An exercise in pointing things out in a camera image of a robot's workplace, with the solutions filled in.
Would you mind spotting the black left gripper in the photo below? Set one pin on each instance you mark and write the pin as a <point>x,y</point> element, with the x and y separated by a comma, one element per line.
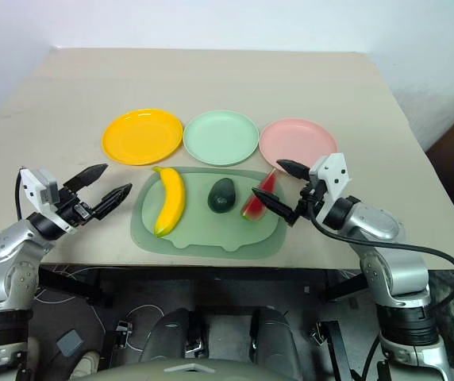
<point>72,208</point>

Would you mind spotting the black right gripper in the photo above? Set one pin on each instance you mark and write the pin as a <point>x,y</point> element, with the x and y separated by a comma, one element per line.
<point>312,196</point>

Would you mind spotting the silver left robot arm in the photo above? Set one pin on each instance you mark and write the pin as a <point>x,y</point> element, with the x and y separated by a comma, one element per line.
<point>6,258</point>

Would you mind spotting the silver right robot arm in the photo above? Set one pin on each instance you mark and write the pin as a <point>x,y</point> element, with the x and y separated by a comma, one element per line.
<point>393,262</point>

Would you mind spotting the pink plate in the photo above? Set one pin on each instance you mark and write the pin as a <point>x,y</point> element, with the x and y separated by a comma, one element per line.
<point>296,139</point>

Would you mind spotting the yellow plate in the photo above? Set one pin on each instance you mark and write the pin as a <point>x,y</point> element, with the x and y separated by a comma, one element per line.
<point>141,137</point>

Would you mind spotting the light green plate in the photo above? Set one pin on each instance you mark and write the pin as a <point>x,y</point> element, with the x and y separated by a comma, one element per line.
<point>221,137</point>

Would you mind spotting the red watermelon slice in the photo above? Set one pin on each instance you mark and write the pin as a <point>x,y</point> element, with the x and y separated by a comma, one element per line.
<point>256,202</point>

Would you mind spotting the dark green avocado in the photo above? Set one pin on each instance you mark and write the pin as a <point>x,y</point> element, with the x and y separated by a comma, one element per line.
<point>221,195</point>

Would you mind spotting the yellow banana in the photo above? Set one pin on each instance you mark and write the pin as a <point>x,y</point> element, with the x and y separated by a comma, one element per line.
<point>171,202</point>

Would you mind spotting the green translucent tray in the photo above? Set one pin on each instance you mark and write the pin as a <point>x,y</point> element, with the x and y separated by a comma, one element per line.
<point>207,234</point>

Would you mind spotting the dark rounded shape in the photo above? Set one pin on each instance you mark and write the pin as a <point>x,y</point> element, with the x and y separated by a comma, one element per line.
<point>272,333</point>
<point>171,333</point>

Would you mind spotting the grey square floor pad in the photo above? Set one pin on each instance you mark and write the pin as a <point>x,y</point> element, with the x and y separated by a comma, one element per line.
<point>69,343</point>

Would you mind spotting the black folding stand leg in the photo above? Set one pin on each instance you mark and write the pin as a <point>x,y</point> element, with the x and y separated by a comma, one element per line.
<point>336,349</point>

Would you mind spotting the white shoe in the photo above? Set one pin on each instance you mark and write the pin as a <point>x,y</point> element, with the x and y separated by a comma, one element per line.
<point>88,363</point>

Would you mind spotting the grey-green robot torso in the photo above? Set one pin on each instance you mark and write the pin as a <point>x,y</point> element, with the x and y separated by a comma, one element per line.
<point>219,369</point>

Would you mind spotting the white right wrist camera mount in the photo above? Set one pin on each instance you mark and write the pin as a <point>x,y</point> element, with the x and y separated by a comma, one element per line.
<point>336,170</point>

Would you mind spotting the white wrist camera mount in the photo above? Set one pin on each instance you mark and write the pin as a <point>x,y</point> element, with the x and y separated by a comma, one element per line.
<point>336,170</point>
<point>34,186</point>

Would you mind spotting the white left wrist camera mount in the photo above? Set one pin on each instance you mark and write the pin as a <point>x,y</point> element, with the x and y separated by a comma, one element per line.
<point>34,186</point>

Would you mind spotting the black table frame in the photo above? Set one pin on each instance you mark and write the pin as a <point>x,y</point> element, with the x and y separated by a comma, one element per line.
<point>92,283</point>

